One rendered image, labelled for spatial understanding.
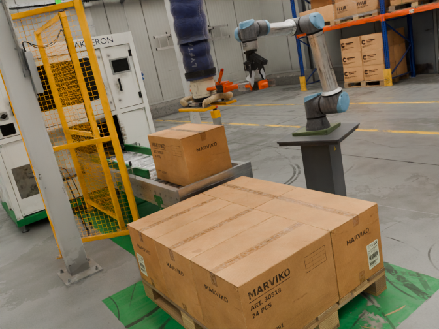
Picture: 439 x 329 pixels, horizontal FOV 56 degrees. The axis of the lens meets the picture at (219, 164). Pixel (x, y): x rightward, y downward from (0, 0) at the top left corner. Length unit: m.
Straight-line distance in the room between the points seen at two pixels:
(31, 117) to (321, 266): 2.29
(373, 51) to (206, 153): 7.94
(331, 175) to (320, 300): 1.31
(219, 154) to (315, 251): 1.41
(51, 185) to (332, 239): 2.15
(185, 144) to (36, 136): 1.11
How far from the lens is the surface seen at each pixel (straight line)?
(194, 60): 2.87
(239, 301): 1.85
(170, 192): 3.11
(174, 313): 2.71
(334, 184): 3.30
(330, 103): 3.13
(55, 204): 3.42
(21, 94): 3.31
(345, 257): 2.28
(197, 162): 3.12
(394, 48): 10.93
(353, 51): 11.00
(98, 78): 3.52
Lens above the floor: 1.49
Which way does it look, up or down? 15 degrees down
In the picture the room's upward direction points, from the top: 12 degrees counter-clockwise
